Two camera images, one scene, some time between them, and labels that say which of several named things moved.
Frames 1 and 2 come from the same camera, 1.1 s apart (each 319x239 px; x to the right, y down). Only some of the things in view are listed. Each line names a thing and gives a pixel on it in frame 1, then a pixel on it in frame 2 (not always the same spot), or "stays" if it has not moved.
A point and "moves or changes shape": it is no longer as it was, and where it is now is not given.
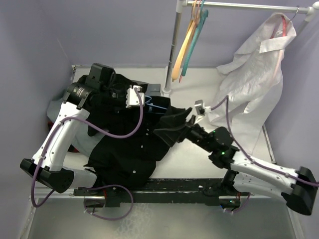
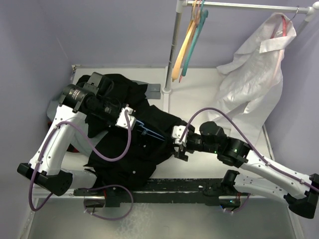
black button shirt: (124, 147) moves or changes shape
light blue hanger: (152, 103) → (146, 131)
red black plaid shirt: (71, 148) stays
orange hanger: (178, 67) stays
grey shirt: (82, 142) stays
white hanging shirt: (252, 76) stays
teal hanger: (204, 15) stays
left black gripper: (124, 89) → (120, 106)
